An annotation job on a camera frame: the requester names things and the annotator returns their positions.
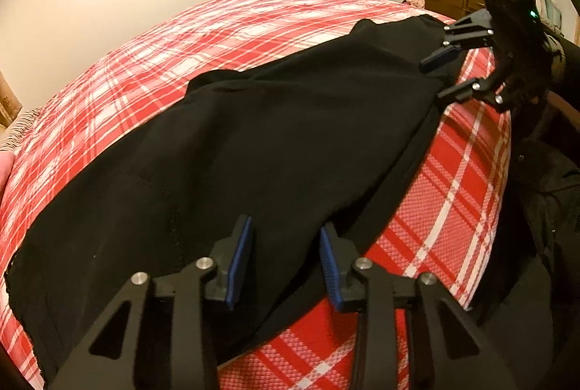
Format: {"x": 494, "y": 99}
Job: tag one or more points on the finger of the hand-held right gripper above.
{"x": 457, "y": 93}
{"x": 437, "y": 60}

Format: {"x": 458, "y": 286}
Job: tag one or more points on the person's right forearm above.
{"x": 566, "y": 54}

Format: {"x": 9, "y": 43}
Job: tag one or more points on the pink pillow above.
{"x": 5, "y": 172}

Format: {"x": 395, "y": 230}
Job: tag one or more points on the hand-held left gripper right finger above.
{"x": 328, "y": 267}

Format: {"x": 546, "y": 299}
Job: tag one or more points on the red plaid blanket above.
{"x": 204, "y": 36}

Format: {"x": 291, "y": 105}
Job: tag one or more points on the striped bed sheet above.
{"x": 20, "y": 129}

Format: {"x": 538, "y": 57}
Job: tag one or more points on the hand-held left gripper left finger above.
{"x": 240, "y": 258}

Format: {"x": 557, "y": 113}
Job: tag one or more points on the person's dark jacket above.
{"x": 543, "y": 213}

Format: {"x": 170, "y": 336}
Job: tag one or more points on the black pants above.
{"x": 272, "y": 122}

